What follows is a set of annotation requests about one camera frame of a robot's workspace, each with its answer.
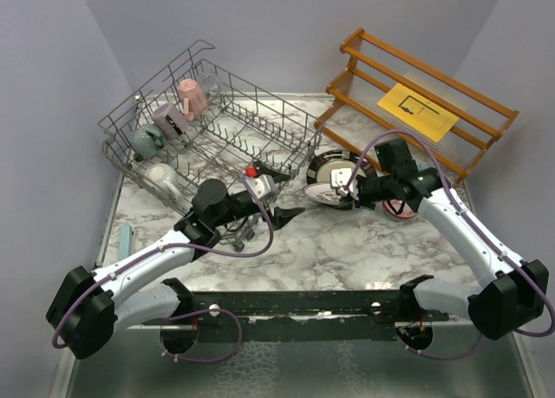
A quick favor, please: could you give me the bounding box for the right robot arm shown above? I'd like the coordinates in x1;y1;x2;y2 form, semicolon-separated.
330;138;554;340

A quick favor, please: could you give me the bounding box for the black rimmed cream plate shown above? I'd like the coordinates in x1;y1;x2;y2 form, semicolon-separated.
305;149;359;185

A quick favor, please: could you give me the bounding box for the red patterned glass bowl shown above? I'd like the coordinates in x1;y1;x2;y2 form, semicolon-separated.
382;199;417;220

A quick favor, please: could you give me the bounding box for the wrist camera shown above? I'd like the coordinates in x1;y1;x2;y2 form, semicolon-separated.
330;168;358;199
241;166;278;202

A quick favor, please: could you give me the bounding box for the white grey mug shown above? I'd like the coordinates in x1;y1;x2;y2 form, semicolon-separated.
146;163;182;200

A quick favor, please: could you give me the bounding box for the pink cream mug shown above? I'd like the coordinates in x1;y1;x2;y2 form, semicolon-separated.
178;79;208;121

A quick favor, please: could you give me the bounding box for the orange wooden shelf rack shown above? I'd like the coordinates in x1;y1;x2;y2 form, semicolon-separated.
315;29;519;186

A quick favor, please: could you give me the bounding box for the black rimmed printed plate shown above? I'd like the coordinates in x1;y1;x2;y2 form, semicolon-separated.
303;182;345;206

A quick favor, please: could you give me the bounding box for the grey wire dish rack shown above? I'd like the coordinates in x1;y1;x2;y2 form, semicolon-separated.
97;40;325;251

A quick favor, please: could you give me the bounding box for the purple mug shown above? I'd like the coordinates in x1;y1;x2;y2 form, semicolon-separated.
151;103;190;140

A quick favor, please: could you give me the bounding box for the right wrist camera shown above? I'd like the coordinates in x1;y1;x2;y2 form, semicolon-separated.
330;168;358;199

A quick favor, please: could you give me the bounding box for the yellow paper card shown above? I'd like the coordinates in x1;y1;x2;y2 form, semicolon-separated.
377;83;459;143

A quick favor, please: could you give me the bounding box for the dark grey mug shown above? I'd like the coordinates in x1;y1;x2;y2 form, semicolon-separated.
130;124;168;161

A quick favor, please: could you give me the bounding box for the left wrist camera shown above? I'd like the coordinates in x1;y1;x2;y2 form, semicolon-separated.
241;166;278;202

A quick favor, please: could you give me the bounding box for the black mounting base bar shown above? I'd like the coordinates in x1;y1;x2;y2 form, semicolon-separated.
147;278;448;350

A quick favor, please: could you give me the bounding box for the light blue sponge bar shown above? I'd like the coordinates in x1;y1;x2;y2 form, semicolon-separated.
118;224;134;260

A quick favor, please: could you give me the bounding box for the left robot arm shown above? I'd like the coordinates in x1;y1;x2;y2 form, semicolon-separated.
45;161;303;359

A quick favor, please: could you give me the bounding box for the clear drinking glass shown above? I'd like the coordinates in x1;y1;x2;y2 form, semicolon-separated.
196;71;220;96

